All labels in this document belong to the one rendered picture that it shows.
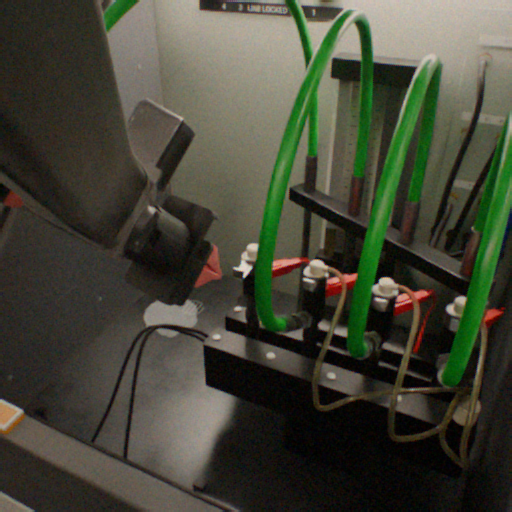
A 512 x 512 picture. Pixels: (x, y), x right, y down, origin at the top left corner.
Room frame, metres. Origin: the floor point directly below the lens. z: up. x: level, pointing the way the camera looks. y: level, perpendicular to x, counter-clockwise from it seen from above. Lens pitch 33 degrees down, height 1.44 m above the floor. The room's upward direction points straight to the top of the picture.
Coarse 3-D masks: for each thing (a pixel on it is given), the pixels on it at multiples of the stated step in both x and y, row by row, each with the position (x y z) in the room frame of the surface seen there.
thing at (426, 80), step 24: (432, 72) 0.43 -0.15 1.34; (408, 96) 0.39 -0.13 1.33; (432, 96) 0.51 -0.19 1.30; (408, 120) 0.37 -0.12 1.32; (432, 120) 0.53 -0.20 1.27; (408, 144) 0.36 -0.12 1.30; (384, 168) 0.35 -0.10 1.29; (384, 192) 0.33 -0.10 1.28; (384, 216) 0.32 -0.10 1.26; (408, 216) 0.54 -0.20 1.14; (408, 240) 0.54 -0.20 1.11; (360, 264) 0.31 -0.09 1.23; (360, 288) 0.30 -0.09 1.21; (360, 312) 0.30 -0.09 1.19; (360, 336) 0.30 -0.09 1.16
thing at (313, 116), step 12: (120, 0) 0.50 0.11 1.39; (132, 0) 0.50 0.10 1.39; (288, 0) 0.64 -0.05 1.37; (108, 12) 0.49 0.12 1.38; (120, 12) 0.49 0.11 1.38; (300, 12) 0.65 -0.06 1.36; (108, 24) 0.48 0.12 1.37; (300, 24) 0.65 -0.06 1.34; (300, 36) 0.66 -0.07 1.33; (312, 48) 0.67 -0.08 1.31; (312, 108) 0.68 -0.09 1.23; (312, 120) 0.68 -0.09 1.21; (312, 132) 0.68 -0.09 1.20; (312, 144) 0.68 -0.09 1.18; (312, 156) 0.68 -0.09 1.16
